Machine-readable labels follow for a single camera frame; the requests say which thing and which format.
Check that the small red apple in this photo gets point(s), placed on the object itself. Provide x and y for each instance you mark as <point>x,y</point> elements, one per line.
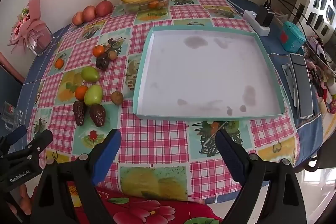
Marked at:
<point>78,18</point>

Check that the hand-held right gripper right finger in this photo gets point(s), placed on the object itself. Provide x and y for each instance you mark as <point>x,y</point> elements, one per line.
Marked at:
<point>231,158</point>

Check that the white power strip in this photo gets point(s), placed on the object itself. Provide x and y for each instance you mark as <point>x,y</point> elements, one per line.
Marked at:
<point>250,15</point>

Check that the clear plastic container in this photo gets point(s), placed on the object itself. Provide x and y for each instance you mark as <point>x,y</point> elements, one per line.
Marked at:
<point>136,8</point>

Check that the black charger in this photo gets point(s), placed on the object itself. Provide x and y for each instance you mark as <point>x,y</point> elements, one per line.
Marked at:
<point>263,16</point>

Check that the pink flower bouquet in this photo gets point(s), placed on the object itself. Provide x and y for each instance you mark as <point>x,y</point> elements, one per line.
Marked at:
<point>29,22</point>

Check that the pile of colourful trinkets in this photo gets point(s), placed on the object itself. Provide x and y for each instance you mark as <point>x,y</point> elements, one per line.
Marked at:
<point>319,74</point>

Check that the red floral cloth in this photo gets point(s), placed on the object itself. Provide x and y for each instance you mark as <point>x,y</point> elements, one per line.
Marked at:
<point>147,211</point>

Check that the large red apple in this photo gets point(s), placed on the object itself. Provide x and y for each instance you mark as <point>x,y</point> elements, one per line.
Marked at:
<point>104,8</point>

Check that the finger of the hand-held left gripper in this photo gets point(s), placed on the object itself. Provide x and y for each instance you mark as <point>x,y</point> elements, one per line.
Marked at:
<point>17,133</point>
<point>39,142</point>

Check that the clear acrylic box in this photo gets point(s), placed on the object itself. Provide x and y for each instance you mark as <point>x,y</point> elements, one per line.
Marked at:
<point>39,41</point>

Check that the person's left hand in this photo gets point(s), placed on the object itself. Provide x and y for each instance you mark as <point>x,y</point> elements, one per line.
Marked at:
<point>25,199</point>

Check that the teal rimmed white tray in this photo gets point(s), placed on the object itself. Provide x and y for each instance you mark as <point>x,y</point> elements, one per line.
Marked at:
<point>199,74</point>

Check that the white plastic stand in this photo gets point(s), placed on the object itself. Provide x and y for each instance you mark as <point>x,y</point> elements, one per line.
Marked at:
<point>288,79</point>

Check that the pink checked printed tablecloth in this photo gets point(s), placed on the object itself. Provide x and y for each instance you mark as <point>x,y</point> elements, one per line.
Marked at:
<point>157,134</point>

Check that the small tangerine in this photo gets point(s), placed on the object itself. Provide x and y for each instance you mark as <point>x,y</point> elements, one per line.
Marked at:
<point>81,92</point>
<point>59,63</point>
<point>98,51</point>
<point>153,5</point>

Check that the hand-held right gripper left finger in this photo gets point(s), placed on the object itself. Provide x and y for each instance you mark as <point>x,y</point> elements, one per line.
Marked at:
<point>105,158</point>

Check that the medium red apple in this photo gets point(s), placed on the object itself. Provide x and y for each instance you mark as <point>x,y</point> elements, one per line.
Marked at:
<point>89,13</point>

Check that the black smartphone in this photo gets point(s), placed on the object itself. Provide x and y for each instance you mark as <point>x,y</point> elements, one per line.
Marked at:
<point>303,87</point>

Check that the teal box with red label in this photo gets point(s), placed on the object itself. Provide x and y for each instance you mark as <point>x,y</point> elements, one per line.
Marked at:
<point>294,37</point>

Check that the blue tablecloth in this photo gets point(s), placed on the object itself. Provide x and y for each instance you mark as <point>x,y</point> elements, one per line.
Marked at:
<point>307,134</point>

